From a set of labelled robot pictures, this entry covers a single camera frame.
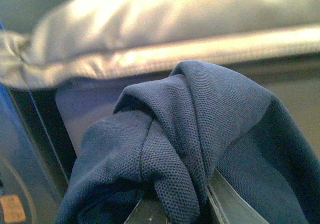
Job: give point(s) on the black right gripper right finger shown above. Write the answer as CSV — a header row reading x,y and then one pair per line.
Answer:
x,y
227,206

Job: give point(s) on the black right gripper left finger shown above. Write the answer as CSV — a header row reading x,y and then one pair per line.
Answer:
x,y
148,210

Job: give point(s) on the navy blue knit garment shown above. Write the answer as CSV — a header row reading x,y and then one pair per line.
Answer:
x,y
170,136

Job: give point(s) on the grey front-load washing machine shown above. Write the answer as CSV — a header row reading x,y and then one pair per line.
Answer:
x,y
36,152

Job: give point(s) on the orange warning sticker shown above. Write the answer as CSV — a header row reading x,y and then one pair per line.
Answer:
x,y
12,209

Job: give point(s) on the grey padded fabric cushion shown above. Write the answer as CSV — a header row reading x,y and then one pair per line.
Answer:
x,y
110,39

